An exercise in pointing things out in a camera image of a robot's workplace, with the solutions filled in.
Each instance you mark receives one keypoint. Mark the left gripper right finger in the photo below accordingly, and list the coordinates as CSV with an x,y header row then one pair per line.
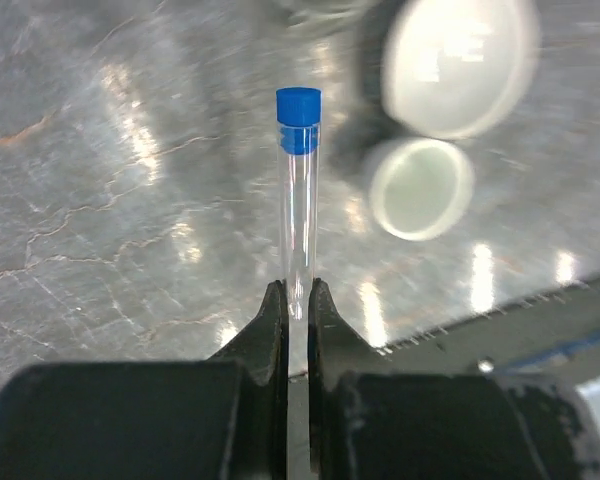
x,y
347,394

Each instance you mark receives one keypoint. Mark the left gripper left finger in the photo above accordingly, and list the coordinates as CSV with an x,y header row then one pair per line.
x,y
258,447

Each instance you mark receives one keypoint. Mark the blue capped test tube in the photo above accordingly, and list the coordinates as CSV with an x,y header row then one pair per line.
x,y
298,115

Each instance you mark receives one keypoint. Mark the small white dish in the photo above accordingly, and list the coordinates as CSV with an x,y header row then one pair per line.
x,y
418,188

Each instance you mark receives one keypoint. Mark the large white dish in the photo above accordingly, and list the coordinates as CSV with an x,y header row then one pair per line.
x,y
449,70

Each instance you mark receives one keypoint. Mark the light blue cable duct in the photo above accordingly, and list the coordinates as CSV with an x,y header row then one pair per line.
x,y
554,331

